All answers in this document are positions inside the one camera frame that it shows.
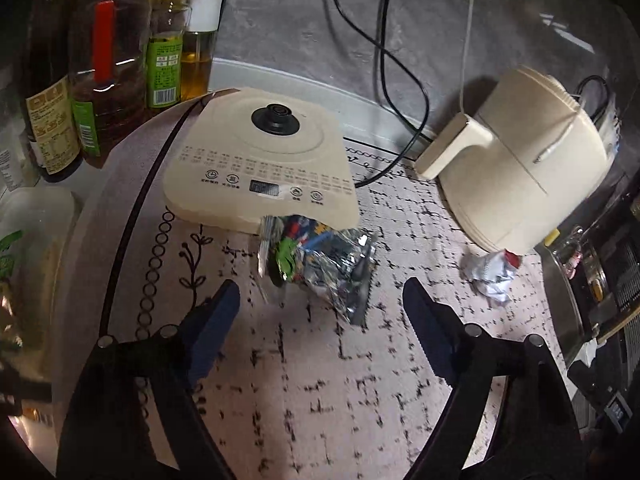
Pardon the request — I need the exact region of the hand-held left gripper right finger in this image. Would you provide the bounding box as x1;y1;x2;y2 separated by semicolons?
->
401;276;587;480

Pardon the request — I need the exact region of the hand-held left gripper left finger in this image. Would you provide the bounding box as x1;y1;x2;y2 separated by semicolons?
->
54;279;243;480

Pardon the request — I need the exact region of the foil snack bag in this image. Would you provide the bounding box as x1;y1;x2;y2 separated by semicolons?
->
256;214;379;327

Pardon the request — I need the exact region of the crumpled foil wrapper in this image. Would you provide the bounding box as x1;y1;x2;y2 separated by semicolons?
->
459;249;524;309

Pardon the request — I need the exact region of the patterned tablecloth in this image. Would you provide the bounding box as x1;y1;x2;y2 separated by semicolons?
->
50;94;577;480

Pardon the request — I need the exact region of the cream cooker base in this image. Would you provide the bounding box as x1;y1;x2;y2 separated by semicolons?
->
161;87;361;236

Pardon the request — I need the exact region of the stainless steel sink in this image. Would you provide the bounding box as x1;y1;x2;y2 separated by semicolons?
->
541;172;640;358

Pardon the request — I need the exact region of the clear plastic container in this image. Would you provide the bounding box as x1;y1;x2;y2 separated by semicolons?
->
0;184;84;363

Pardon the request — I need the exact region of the cream electric pot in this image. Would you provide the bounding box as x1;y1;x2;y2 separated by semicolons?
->
415;64;620;257

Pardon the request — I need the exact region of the green label bottle yellow cap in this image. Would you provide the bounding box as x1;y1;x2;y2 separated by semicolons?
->
144;0;194;109

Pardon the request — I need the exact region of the glass oil dispenser white top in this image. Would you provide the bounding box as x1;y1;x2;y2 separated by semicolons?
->
179;0;242;102

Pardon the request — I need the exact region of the dark sauce bottle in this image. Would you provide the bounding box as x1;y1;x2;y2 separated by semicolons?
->
21;0;84;183

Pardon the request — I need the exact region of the black power cable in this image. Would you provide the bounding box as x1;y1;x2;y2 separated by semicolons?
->
327;0;437;187

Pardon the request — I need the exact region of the oil bottle red handle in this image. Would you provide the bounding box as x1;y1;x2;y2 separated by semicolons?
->
66;0;154;170

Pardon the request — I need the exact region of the white cable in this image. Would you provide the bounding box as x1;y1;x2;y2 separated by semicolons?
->
459;0;477;117

